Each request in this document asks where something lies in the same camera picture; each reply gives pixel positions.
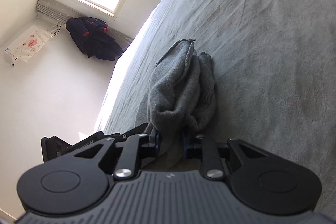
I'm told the grey knitted sweater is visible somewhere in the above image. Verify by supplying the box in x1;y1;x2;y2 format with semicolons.
136;39;217;169

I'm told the white covered air conditioner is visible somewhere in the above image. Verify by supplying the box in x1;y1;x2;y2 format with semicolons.
4;25;54;67

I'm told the dark navy hanging coat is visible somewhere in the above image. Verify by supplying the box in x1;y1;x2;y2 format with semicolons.
66;16;123;61

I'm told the grey radiator under window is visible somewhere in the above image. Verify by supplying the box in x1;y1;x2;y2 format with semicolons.
36;0;133;50

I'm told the grey bed sheet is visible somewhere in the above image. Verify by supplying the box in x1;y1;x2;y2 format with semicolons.
96;0;335;217

